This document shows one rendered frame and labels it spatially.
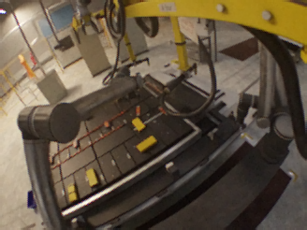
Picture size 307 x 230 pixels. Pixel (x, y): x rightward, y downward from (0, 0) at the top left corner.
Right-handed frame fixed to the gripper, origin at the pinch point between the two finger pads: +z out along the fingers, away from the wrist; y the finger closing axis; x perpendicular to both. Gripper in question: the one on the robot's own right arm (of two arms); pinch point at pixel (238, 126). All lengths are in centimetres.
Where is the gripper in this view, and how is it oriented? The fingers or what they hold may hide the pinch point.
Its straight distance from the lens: 151.1
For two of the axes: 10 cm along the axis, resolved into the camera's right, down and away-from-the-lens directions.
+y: 4.9, 5.2, -7.0
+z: 2.3, 6.9, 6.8
